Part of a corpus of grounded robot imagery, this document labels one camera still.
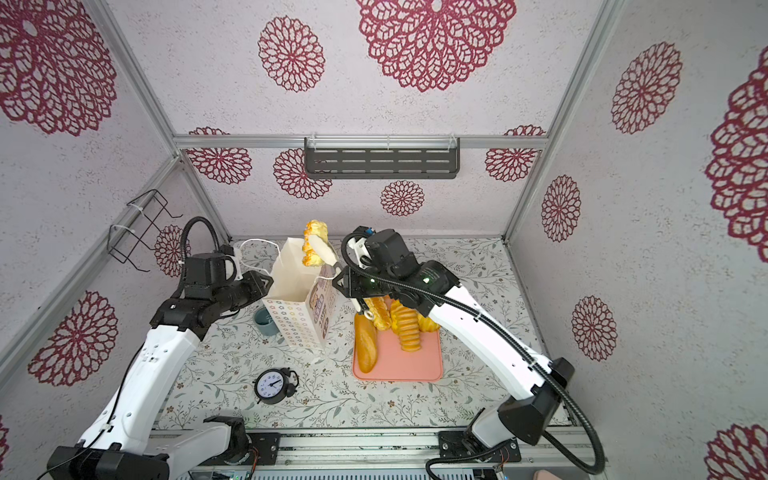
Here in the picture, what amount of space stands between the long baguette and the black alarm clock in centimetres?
20

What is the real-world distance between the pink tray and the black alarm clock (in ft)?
0.60

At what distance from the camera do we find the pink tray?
34.4 inches

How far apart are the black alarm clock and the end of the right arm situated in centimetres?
38

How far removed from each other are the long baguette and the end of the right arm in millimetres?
295

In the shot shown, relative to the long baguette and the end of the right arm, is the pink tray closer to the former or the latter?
the long baguette

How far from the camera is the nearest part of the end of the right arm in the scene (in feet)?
1.78

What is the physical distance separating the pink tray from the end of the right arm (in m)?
0.33

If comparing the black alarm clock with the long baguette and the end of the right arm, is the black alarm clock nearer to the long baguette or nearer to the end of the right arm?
the long baguette

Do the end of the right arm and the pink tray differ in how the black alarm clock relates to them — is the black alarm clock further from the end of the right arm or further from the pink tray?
the end of the right arm

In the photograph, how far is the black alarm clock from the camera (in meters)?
0.81

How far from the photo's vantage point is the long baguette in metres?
0.87
